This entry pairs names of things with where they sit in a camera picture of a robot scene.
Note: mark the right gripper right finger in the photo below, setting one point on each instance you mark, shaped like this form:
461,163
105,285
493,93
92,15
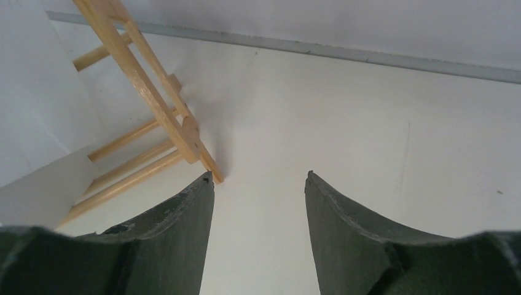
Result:
358,251

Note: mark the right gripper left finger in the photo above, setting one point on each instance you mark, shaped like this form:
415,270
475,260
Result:
160,251

